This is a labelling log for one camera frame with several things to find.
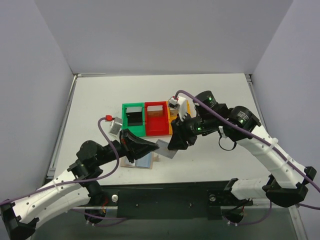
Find beige leather card holder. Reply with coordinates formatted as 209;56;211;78
120;152;159;170

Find white VIP card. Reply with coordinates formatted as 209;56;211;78
154;139;178;159

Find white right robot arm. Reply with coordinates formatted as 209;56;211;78
167;90;317;208

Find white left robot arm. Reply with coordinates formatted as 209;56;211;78
0;129;159;240

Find cards in green bin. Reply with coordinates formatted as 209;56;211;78
125;106;143;127

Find yellow plastic bin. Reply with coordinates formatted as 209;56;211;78
167;100;192;135

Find green plastic bin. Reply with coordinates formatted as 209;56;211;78
122;102;146;137

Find red plastic bin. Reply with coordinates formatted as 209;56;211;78
144;101;169;137

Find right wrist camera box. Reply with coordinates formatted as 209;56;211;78
168;96;188;122

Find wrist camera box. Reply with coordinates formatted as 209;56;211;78
168;96;188;122
108;117;123;136

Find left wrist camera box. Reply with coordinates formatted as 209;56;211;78
108;117;123;136

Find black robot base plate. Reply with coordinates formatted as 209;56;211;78
72;177;254;221

